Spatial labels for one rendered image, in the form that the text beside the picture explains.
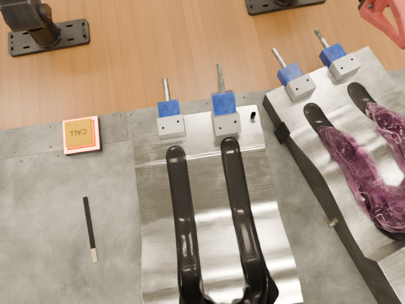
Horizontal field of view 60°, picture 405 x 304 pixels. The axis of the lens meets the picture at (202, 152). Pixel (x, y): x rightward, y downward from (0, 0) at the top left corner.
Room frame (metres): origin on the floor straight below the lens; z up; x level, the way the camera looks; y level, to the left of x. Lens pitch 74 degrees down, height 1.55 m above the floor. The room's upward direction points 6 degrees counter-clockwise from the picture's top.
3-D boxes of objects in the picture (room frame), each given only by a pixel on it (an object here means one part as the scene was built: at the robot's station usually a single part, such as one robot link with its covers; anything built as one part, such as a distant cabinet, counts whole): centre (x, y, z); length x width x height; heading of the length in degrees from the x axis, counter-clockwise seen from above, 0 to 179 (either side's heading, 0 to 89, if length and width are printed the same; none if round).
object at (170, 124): (0.29, 0.06, 0.89); 0.13 x 0.05 x 0.05; 3
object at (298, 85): (0.36, -0.21, 0.86); 0.13 x 0.05 x 0.05; 20
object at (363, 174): (0.12, -0.35, 0.90); 0.26 x 0.18 x 0.08; 20
